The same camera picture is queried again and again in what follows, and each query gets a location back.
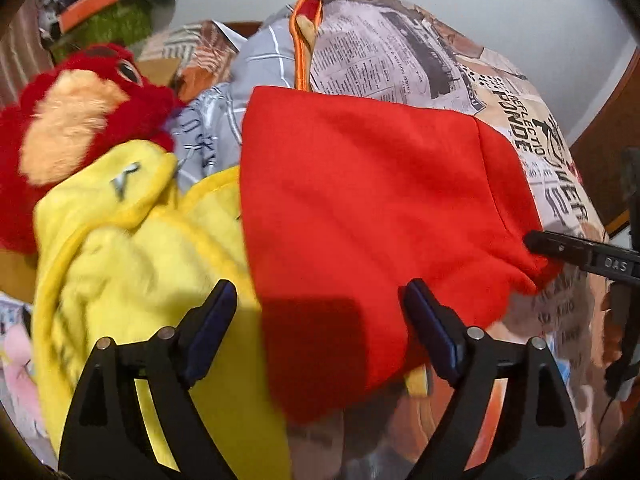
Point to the green orange clutter pile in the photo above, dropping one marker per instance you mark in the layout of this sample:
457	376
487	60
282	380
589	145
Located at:
67	26

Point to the newspaper print blanket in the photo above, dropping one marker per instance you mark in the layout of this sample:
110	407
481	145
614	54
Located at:
395	51

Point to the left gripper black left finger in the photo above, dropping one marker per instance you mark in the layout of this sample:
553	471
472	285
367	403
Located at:
132	415

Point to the yellow garment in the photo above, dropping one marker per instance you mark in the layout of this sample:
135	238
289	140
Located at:
122	253

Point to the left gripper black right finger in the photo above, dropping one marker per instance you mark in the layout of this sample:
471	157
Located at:
510	415

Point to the striped brown curtain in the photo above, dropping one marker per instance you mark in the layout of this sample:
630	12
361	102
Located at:
22	55

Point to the red plush toy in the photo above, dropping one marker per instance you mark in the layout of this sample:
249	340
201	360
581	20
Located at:
64	120

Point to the red hooded jacket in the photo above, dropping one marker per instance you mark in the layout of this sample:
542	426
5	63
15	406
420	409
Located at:
346	200

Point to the brown wooden door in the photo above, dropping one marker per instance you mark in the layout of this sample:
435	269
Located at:
598	151

